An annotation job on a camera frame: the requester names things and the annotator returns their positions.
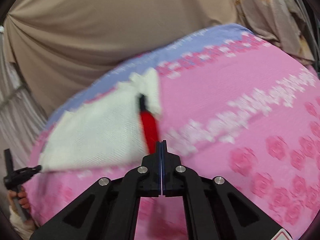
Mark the beige floral curtain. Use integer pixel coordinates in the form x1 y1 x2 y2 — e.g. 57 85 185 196
233 0 315 66

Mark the white red black knit sweater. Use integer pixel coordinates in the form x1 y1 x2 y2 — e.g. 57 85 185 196
38 68 161 172

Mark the person's left hand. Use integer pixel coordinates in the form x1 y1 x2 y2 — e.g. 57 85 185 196
8 186 31 222

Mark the pink floral bed sheet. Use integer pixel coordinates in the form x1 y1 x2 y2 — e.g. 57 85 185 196
25 24 319 239

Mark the beige draped cloth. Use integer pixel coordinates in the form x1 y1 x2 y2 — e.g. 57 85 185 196
4 0 238 114

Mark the silvery striped curtain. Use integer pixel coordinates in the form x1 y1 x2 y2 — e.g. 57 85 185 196
1 27 46 168

